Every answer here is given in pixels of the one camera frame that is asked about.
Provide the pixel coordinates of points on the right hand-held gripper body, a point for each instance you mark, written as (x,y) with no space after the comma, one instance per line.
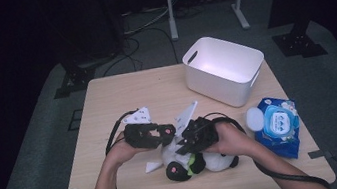
(201,135)

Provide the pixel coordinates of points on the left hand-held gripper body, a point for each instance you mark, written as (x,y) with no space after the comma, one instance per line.
(137,136)

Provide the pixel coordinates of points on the panda plush toy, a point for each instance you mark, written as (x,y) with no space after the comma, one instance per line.
(220,162)

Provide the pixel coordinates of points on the white plastic bin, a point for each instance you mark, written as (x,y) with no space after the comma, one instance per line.
(219,66)

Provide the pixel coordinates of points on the blue wet wipes pack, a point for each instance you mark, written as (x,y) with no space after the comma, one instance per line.
(279,125)

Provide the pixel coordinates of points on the person's left hand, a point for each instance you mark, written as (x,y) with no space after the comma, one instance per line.
(122,150)

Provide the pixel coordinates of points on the person's right hand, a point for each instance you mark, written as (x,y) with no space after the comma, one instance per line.
(234,140)

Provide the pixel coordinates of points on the black stand base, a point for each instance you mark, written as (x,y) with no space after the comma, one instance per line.
(75,79)
(299,44)

